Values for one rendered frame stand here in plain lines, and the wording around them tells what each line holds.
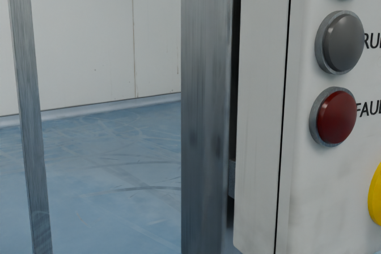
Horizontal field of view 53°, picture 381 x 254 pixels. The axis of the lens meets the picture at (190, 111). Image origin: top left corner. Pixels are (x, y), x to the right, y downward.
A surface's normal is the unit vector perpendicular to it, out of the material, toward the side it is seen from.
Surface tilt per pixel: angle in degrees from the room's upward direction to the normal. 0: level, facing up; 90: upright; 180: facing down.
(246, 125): 90
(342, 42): 90
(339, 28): 76
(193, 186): 90
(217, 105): 90
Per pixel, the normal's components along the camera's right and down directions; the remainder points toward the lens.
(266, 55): -0.87, 0.11
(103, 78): 0.62, 0.18
